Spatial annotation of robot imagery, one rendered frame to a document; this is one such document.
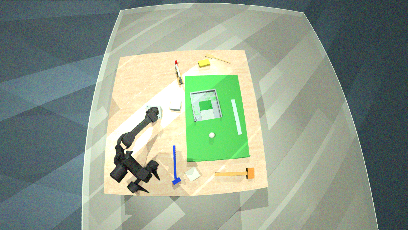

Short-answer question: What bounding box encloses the yellow rectangular block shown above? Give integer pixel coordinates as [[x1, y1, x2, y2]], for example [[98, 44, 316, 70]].
[[198, 59, 211, 68]]

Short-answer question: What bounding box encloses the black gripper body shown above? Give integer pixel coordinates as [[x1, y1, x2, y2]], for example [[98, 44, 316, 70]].
[[127, 160, 159, 194]]

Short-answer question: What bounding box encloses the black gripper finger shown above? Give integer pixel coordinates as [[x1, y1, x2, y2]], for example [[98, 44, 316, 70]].
[[136, 185, 150, 194], [152, 168, 161, 181]]

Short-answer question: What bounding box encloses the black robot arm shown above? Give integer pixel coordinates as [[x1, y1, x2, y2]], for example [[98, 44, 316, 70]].
[[110, 107, 159, 184]]

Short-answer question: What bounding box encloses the orange mallet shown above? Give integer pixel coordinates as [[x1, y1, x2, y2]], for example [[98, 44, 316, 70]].
[[215, 168, 255, 179]]

